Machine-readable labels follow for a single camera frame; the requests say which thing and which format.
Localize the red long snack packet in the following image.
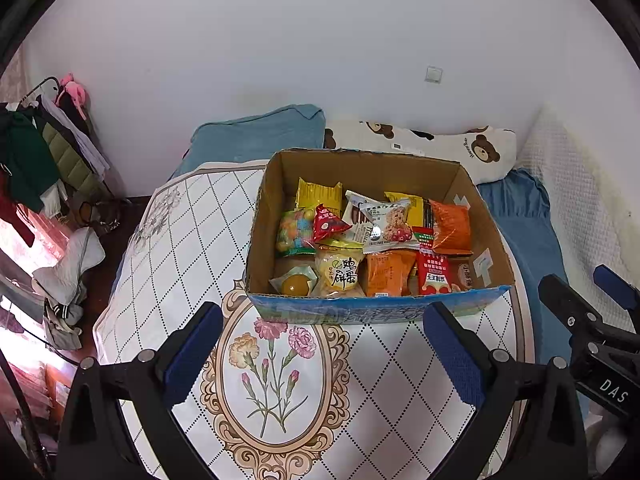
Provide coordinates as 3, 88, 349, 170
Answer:
413, 226, 452, 296

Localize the orange snack packet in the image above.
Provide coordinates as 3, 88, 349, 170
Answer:
363, 249, 416, 297
428, 200, 473, 256

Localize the yellow black noodle packet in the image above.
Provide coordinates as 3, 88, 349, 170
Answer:
385, 192, 432, 228

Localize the white oat cookie packet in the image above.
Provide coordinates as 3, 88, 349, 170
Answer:
361, 200, 420, 255

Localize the yellow pastry snack packet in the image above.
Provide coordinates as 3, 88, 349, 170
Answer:
311, 247, 364, 299

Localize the red triangular snack packet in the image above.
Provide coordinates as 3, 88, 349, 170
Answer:
312, 204, 352, 243

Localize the yellow striped snack packet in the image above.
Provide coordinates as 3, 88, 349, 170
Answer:
295, 178, 343, 216

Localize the colourful candy ball bag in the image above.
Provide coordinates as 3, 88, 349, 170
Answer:
276, 208, 316, 258

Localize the brown biscuit packet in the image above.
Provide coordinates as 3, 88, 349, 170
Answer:
448, 257, 473, 292

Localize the white chocolate wafer packet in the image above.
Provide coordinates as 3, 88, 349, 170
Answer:
342, 190, 378, 246

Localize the white knit blanket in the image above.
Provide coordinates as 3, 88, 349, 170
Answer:
518, 107, 639, 330

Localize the white diamond pattern quilt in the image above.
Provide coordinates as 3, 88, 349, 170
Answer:
93, 151, 524, 479

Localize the white clothes pile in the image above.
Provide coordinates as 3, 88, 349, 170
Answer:
32, 228, 105, 351

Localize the white bear print pillow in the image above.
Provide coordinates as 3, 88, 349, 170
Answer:
326, 120, 518, 184

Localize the cardboard milk carton box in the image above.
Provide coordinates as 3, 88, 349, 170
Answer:
246, 150, 515, 324

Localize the clothes rack with clothes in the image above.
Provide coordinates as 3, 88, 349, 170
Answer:
1, 77, 122, 249

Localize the blue pillow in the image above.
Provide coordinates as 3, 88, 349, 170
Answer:
172, 104, 326, 177

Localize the pink plush toy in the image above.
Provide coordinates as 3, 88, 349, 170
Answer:
54, 73, 88, 120

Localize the white wall switch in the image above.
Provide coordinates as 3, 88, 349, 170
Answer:
425, 66, 444, 84

